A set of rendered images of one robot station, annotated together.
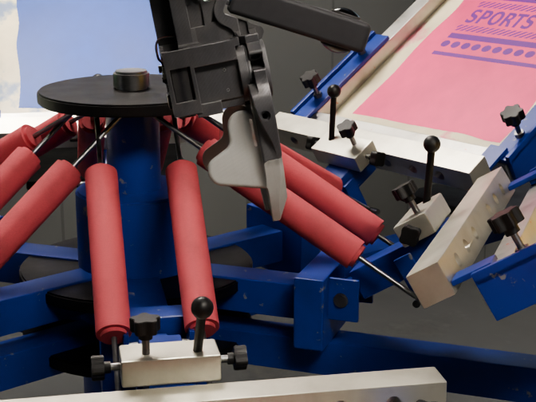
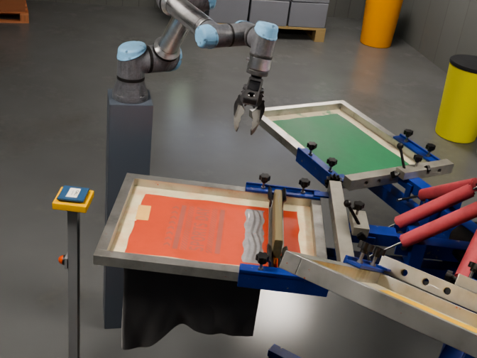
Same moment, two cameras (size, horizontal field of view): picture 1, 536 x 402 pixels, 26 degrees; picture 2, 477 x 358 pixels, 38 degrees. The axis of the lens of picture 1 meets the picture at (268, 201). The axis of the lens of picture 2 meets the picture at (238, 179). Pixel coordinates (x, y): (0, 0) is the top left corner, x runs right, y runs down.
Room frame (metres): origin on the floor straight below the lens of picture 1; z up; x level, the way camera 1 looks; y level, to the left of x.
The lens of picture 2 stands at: (1.29, -2.06, 2.33)
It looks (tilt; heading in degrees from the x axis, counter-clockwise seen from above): 28 degrees down; 100
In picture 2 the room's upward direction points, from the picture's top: 7 degrees clockwise
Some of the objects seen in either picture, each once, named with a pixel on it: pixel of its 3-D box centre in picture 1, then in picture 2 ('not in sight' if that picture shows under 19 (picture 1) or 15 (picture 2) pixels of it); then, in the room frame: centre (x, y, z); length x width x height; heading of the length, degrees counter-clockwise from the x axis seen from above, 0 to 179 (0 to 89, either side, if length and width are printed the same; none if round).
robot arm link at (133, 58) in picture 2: not in sight; (133, 59); (0.34, 0.52, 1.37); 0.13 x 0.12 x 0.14; 44
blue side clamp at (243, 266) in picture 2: not in sight; (283, 279); (1.16, -0.20, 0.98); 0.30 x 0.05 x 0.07; 11
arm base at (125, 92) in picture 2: not in sight; (130, 86); (0.33, 0.52, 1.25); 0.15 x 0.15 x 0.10
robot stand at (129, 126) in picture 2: not in sight; (125, 216); (0.33, 0.52, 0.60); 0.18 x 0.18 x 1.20; 25
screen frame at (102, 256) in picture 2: not in sight; (218, 226); (0.87, 0.03, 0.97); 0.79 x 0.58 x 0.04; 11
